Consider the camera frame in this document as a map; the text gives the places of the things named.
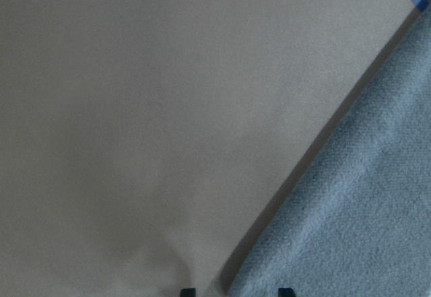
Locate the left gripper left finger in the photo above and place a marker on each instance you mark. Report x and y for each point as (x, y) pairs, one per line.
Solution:
(188, 292)

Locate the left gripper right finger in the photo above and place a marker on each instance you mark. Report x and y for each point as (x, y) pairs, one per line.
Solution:
(286, 292)

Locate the pink and grey towel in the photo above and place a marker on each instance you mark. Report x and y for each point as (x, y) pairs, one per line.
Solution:
(358, 222)

